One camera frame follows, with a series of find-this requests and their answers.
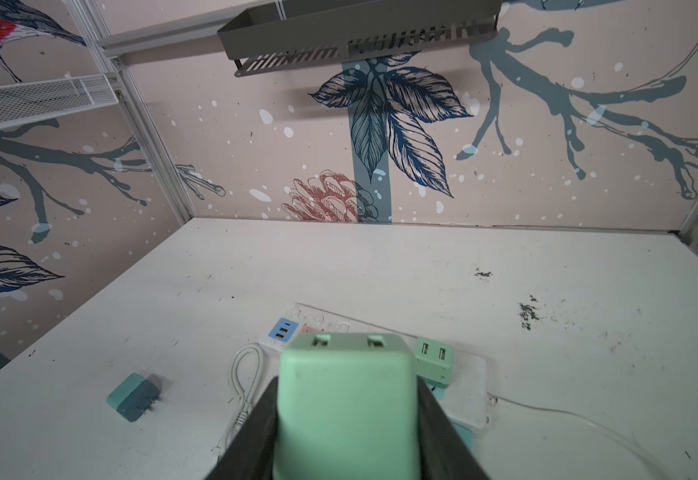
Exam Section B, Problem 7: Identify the teal charger plug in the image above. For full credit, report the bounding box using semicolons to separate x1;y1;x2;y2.
106;373;161;422

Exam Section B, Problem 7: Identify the green charger plug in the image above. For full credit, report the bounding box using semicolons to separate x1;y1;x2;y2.
413;337;455;389
273;348;421;479

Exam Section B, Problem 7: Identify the black wire basket shelf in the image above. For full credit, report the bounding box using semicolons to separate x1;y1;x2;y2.
218;1;502;77

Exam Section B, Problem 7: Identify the white wire mesh shelf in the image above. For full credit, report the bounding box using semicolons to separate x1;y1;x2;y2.
0;74;119;130

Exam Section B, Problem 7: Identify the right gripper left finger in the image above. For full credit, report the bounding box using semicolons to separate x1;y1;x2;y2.
206;377;279;480

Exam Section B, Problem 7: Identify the white power strip cable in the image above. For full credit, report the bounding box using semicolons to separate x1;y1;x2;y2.
486;392;680;480

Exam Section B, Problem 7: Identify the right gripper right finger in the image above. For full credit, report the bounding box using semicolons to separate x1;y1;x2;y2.
417;377;490;480

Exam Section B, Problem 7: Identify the white multicolour power strip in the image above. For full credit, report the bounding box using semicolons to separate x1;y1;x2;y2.
259;304;488;429

